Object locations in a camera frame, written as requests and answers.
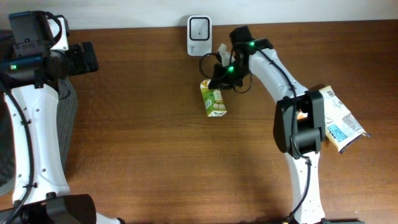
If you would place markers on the grey plastic lattice basket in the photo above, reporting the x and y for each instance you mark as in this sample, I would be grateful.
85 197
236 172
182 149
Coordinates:
66 112

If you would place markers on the white barcode scanner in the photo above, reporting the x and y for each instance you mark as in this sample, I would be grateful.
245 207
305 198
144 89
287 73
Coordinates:
199 35

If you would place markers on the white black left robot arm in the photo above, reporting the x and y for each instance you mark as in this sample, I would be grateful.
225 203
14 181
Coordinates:
30 85

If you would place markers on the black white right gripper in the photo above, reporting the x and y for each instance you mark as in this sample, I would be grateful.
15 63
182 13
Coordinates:
219 80

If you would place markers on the green drink carton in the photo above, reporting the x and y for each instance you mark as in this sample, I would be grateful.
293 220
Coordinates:
213 100

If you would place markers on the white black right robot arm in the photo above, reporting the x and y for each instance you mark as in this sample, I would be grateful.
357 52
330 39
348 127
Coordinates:
299 120

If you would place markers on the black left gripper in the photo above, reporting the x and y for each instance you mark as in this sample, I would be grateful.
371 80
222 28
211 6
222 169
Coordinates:
81 65

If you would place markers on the orange tissue pack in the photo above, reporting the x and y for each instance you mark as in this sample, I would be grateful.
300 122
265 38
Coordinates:
302 115

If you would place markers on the cream snack bag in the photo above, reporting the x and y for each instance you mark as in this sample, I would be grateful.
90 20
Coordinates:
341 127

